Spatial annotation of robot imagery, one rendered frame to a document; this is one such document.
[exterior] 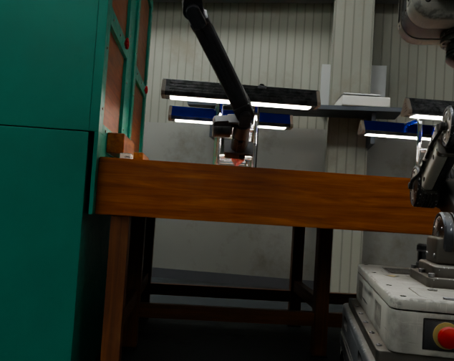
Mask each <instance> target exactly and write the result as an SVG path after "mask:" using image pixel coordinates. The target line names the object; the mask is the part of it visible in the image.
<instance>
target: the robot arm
mask: <svg viewBox="0 0 454 361"><path fill-rule="evenodd" d="M182 7H183V15H184V17H185V18H186V19H188V20H189V22H190V27H191V29H192V30H193V32H194V33H195V35H196V36H197V38H198V41H199V42H200V44H201V46H202V48H203V51H204V52H205V54H206V56H207V58H208V61H209V62H210V63H211V66H212V68H213V70H214V72H215V73H216V76H217V78H218V80H219V82H220V83H221V86H222V88H223V90H224V92H225V93H226V96H227V98H228V101H229V102H230V104H231V107H232V108H233V112H234V114H228V115H216V116H214V117H213V122H212V137H213V138H229V137H230V135H231V134H232V130H233V134H232V139H231V140H224V151H223V154H224V158H231V160H232V162H233V164H234V166H238V165H239V164H241V163H242V162H243V161H244V160H245V155H250V156H251V157H253V142H249V141H248V138H249V134H250V129H251V121H252V120H253V117H254V113H253V108H252V104H251V101H250V99H249V97H248V95H247V93H246V91H245V89H244V88H243V86H242V84H241V82H240V80H239V78H238V76H237V74H236V71H235V69H234V68H233V65H232V64H231V61H230V59H229V58H228V55H227V53H226V51H225V49H224V47H223V45H222V43H221V41H220V39H219V37H218V34H217V32H216V30H215V28H214V26H213V24H212V21H211V18H210V17H209V15H208V12H207V11H206V10H204V8H203V2H202V0H182Z"/></svg>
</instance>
